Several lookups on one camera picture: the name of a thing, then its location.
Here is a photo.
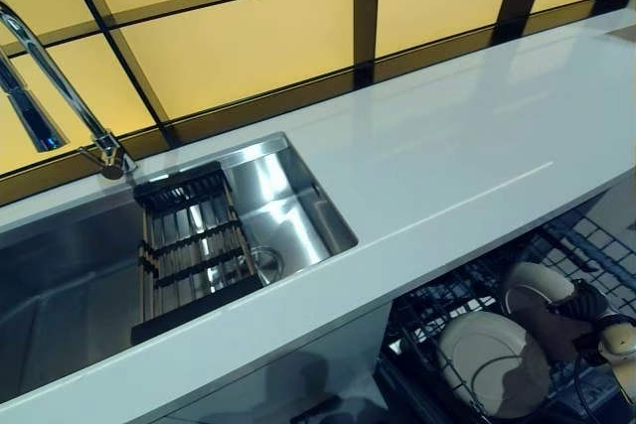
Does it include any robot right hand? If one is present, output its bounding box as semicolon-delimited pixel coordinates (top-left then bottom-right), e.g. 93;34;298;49
544;278;623;342

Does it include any cream round plate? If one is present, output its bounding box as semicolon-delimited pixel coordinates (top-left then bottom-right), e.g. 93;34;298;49
501;260;598;361
436;313;552;418

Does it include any steel sink drain strainer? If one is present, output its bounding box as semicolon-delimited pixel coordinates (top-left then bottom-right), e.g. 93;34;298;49
246;245;285;292

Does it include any white cabinet door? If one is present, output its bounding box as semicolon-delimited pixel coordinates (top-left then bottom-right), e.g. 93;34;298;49
162;303;395;424

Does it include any black sink drying rack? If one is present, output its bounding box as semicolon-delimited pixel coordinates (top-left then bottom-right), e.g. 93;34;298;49
129;161;265;347

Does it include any stainless steel sink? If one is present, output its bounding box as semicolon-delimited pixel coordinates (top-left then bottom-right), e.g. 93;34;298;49
0;131;361;391

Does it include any chrome pull-down kitchen faucet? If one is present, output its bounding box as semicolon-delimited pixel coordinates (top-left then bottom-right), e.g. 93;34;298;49
0;0;139;182

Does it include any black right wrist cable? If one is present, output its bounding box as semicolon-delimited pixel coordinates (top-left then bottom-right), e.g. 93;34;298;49
572;338;616;424

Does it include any dark wire dishwasher rack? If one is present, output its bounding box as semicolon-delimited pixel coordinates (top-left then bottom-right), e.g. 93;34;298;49
381;209;636;424

